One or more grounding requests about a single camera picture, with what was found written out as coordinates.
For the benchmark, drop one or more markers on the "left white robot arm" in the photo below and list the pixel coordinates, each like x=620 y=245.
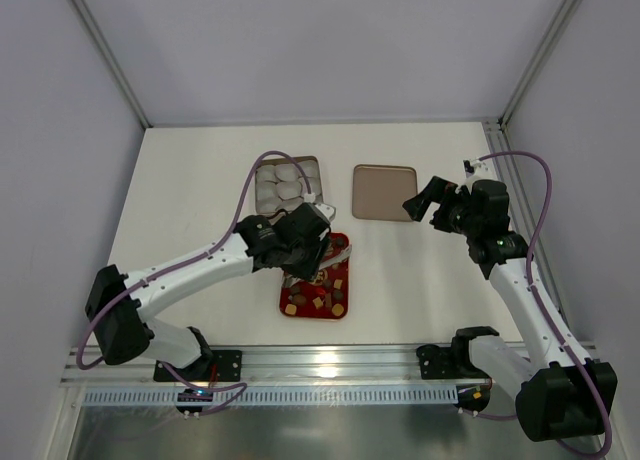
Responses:
x=122 y=308

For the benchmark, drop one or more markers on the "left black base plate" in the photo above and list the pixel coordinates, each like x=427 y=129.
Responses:
x=220 y=365

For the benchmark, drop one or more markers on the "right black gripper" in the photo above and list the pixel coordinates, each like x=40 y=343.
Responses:
x=439 y=208

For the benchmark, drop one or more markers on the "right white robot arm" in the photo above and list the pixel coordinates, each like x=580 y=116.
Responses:
x=558 y=390

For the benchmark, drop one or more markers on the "slotted cable duct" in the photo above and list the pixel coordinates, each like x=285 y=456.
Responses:
x=291 y=395

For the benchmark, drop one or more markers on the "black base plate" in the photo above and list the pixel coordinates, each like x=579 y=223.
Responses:
x=220 y=365
x=446 y=363

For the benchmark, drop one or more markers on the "red rectangular tray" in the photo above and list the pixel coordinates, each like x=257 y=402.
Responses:
x=322 y=284

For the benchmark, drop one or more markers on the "gold tin lid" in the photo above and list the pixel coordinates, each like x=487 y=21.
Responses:
x=379 y=191

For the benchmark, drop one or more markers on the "gold tin box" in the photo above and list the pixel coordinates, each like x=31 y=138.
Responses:
x=279 y=184

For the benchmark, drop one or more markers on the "aluminium right side rail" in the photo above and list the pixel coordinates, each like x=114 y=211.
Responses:
x=524 y=210

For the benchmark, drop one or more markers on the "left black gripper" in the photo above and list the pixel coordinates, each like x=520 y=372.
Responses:
x=314 y=256

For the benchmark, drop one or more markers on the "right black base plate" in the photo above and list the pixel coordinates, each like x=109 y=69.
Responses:
x=446 y=363

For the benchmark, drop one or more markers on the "aluminium rail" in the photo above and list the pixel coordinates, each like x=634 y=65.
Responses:
x=283 y=363
x=524 y=210

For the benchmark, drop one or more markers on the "aluminium front rail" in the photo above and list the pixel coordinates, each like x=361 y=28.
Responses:
x=283 y=363

